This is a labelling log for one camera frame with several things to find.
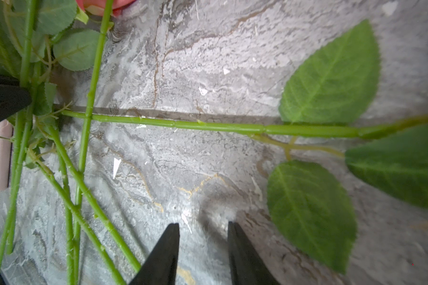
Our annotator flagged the cream white rose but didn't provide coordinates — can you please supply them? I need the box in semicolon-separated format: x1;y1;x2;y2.
60;19;428;275

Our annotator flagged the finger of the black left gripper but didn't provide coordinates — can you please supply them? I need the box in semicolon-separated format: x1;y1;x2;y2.
0;75;32;122

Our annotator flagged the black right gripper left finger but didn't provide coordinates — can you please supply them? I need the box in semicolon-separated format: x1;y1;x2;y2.
129;223;180;285

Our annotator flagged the orange rose on table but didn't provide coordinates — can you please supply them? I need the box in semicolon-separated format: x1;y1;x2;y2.
0;0;77;284

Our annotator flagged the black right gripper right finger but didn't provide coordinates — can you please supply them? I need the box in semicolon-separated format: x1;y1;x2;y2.
227;222;280;285

